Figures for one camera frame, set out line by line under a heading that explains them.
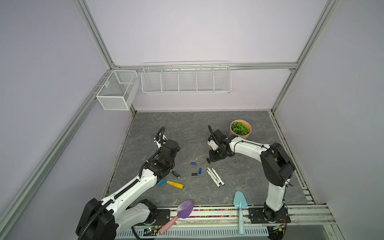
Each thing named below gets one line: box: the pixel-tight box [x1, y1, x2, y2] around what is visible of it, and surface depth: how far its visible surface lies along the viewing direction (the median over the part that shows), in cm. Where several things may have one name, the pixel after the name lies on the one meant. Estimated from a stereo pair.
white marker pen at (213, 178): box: [206, 169, 221, 188], surface depth 87 cm
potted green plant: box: [229, 119, 252, 140], surface depth 97 cm
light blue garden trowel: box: [233, 191, 248, 235], surface depth 77 cm
